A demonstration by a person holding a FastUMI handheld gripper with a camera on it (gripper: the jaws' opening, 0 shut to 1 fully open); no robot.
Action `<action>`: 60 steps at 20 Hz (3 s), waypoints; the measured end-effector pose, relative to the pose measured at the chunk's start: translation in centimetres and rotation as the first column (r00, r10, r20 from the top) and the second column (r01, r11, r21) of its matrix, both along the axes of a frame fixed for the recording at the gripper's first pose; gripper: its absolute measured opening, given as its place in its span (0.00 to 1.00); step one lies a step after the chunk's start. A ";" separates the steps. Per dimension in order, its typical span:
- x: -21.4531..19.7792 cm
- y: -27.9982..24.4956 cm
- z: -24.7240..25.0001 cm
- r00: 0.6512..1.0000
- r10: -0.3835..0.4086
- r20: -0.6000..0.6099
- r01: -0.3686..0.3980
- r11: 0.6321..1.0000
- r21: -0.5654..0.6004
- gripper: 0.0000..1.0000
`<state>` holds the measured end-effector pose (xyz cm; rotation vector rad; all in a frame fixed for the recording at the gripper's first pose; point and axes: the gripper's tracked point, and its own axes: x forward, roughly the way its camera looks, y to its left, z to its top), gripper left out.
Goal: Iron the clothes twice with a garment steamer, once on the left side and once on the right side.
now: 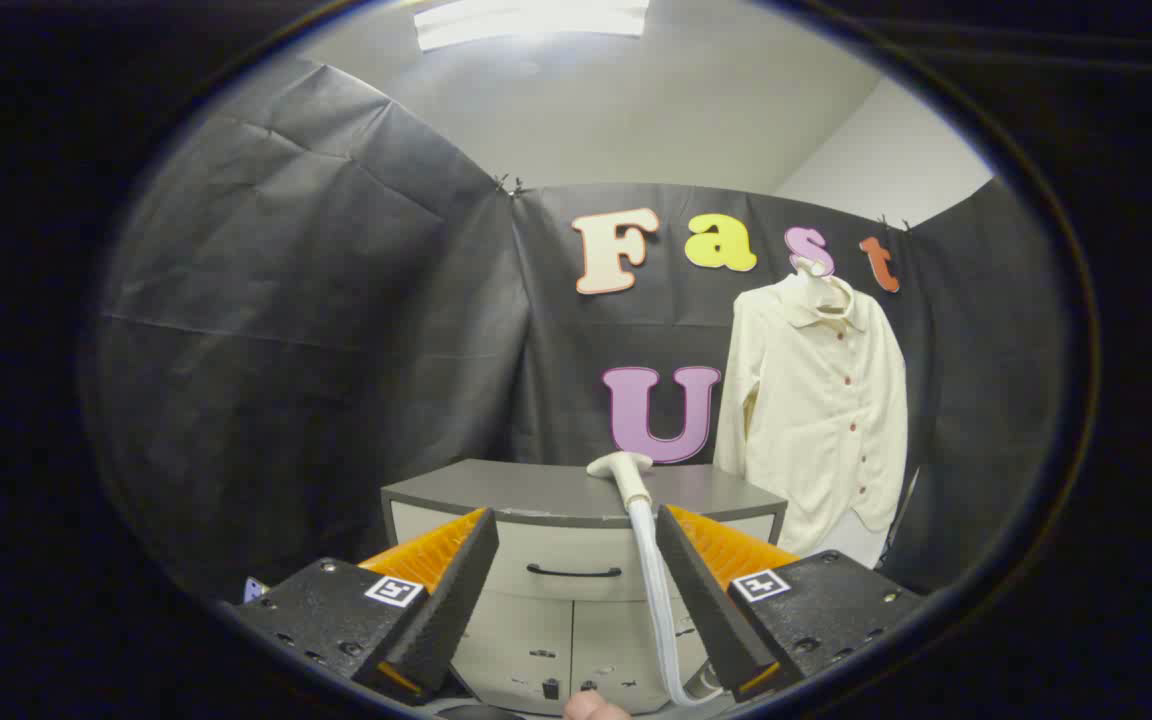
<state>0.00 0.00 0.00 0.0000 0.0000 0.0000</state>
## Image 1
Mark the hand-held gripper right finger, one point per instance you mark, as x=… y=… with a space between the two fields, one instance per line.
x=701 y=600

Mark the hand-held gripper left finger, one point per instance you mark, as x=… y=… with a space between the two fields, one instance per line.
x=456 y=600

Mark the white garment steamer head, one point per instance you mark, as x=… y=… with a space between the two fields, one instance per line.
x=626 y=470

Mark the cream button shirt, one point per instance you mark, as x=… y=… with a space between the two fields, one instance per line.
x=816 y=420

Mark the white clothes hanger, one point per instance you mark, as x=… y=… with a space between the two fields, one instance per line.
x=821 y=295

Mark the grey top cabinet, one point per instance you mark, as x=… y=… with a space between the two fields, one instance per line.
x=536 y=490

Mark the black backdrop cloth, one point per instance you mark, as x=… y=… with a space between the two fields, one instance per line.
x=336 y=350

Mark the black binder clips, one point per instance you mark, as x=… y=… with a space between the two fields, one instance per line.
x=511 y=186
x=893 y=224

